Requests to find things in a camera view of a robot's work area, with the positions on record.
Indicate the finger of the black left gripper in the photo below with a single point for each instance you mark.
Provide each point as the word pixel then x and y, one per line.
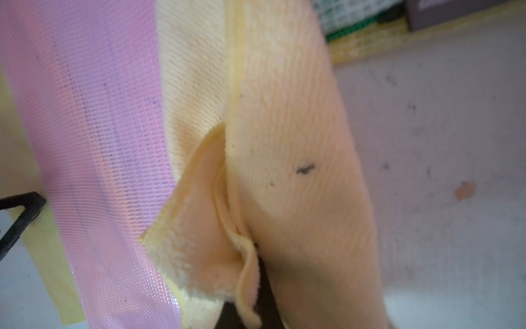
pixel 32 204

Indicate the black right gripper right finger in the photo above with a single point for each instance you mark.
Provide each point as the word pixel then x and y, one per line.
pixel 266 305

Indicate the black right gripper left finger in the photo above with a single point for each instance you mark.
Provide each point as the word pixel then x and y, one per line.
pixel 229 318

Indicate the yellow microfiber cloth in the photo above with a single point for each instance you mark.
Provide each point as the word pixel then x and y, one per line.
pixel 269 185

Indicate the clear mesh document bag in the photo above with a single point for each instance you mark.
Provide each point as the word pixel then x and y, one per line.
pixel 339 18

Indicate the pale yellow document bag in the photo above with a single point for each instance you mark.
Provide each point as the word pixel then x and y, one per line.
pixel 20 174

